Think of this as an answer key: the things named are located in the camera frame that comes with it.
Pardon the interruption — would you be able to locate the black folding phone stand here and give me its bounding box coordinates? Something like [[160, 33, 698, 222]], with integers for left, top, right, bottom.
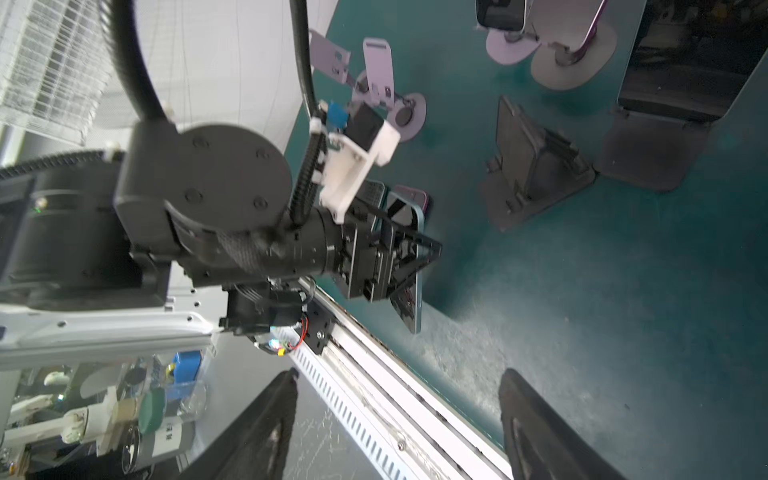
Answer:
[[480, 96, 596, 231]]

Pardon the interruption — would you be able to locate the purple phone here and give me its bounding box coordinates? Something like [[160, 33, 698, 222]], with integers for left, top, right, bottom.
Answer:
[[393, 185, 430, 216]]

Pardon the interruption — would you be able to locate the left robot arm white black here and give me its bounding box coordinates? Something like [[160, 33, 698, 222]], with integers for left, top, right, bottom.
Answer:
[[1, 119, 442, 336]]

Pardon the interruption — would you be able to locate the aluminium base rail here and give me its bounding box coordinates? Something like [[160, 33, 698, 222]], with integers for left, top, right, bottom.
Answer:
[[292, 278, 514, 479]]

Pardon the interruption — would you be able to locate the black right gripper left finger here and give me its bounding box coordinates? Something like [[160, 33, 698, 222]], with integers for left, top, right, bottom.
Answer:
[[179, 368, 299, 479]]

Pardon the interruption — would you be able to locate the black corrugated left cable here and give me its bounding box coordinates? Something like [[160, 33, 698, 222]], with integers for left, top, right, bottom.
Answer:
[[0, 0, 328, 226]]

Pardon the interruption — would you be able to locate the white wire basket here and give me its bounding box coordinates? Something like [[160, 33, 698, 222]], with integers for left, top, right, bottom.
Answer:
[[1, 0, 112, 145]]

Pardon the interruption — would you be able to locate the blue object off table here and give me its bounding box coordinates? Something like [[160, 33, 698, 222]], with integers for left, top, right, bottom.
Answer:
[[168, 350, 202, 384]]

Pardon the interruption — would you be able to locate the round grey stand back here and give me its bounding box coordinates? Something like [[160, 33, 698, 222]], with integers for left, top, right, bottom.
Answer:
[[531, 21, 618, 91]]

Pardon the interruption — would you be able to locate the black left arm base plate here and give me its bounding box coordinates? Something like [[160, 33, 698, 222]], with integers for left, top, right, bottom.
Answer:
[[303, 300, 336, 355]]

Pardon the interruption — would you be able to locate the teal phone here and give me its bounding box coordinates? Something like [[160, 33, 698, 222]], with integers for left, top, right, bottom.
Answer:
[[618, 1, 767, 123]]

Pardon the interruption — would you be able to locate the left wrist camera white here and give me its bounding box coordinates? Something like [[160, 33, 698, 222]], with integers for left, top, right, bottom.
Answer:
[[310, 102, 401, 225]]

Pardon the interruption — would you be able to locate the silver phone black screen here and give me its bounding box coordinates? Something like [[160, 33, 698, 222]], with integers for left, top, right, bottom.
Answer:
[[356, 180, 388, 209]]

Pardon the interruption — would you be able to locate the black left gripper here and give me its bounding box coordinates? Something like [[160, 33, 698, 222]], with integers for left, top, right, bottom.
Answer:
[[335, 200, 443, 300]]

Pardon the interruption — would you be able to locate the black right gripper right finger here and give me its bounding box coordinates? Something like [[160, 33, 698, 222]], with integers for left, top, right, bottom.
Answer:
[[498, 368, 623, 480]]

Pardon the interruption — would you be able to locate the green lid clear jar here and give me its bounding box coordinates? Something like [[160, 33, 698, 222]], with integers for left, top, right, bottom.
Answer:
[[137, 381, 208, 434]]

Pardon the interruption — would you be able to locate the pink phone on back stand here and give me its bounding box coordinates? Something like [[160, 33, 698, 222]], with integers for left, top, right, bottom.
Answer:
[[528, 0, 606, 51]]

